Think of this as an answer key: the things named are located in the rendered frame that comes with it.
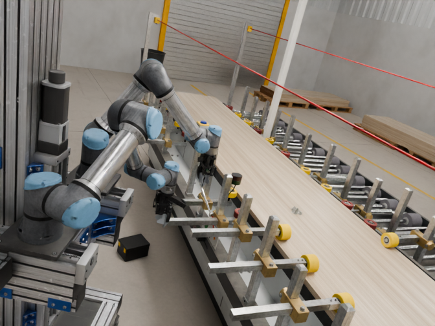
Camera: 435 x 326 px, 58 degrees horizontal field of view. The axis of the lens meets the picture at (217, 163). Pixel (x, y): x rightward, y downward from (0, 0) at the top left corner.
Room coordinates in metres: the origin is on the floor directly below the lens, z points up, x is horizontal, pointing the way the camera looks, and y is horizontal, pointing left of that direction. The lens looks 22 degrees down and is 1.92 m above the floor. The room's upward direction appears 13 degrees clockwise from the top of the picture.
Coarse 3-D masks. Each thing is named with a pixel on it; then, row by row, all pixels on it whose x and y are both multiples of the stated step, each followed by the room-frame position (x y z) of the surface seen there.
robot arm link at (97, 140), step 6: (84, 132) 1.65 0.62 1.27; (90, 132) 1.66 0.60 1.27; (96, 132) 1.67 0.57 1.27; (102, 132) 1.69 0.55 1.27; (84, 138) 1.61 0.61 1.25; (90, 138) 1.61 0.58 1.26; (96, 138) 1.62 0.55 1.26; (102, 138) 1.63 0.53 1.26; (108, 138) 1.66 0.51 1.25; (84, 144) 1.61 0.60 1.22; (90, 144) 1.60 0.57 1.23; (96, 144) 1.61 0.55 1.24; (102, 144) 1.62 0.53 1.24; (84, 150) 1.61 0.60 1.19; (90, 150) 1.60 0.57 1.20; (96, 150) 1.61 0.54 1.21; (102, 150) 1.62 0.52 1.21; (84, 156) 1.61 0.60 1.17; (90, 156) 1.60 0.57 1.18; (96, 156) 1.61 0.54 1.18; (90, 162) 1.60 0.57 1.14
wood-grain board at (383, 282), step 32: (192, 96) 4.38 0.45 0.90; (224, 128) 3.43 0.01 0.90; (224, 160) 2.63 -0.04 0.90; (256, 160) 2.78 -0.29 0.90; (288, 160) 2.95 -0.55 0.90; (256, 192) 2.22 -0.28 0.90; (288, 192) 2.33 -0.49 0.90; (320, 192) 2.46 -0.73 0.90; (320, 224) 1.99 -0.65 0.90; (352, 224) 2.08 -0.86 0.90; (288, 256) 1.59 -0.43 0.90; (320, 256) 1.65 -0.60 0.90; (352, 256) 1.72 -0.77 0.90; (384, 256) 1.79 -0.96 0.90; (320, 288) 1.40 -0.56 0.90; (352, 288) 1.45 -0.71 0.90; (384, 288) 1.51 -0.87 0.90; (416, 288) 1.57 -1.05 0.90; (352, 320) 1.24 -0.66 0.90; (384, 320) 1.29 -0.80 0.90; (416, 320) 1.33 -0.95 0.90
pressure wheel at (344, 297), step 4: (344, 292) 1.31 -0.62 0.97; (332, 296) 1.31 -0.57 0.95; (336, 296) 1.29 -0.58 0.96; (340, 296) 1.27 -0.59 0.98; (344, 296) 1.28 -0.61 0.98; (348, 296) 1.28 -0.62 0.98; (340, 300) 1.26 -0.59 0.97; (344, 300) 1.26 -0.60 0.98; (348, 300) 1.26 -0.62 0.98; (352, 300) 1.27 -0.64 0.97; (352, 304) 1.26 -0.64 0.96; (336, 312) 1.26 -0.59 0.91
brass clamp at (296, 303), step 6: (282, 288) 1.26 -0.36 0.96; (282, 294) 1.23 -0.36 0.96; (282, 300) 1.22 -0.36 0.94; (288, 300) 1.20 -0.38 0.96; (294, 300) 1.20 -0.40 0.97; (300, 300) 1.20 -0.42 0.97; (294, 306) 1.16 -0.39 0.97; (300, 306) 1.17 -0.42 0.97; (294, 312) 1.15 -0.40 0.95; (300, 312) 1.14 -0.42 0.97; (306, 312) 1.15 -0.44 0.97; (294, 318) 1.14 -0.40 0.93; (300, 318) 1.14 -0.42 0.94; (306, 318) 1.15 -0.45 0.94
